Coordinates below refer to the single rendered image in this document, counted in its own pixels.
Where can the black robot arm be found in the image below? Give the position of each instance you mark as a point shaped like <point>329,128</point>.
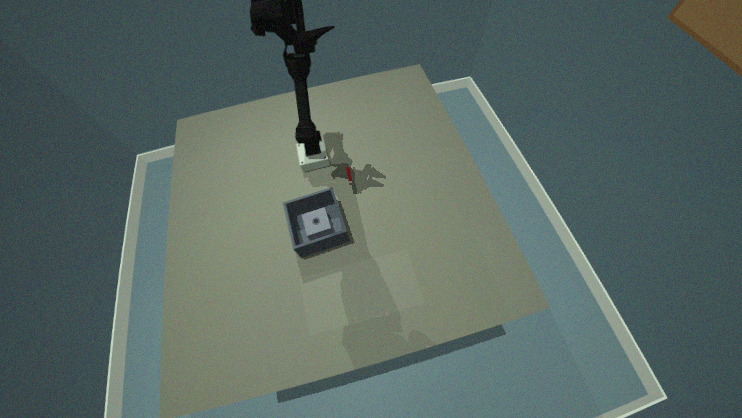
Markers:
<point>298,65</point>

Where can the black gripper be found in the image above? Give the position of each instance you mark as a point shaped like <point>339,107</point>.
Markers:
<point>304,41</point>

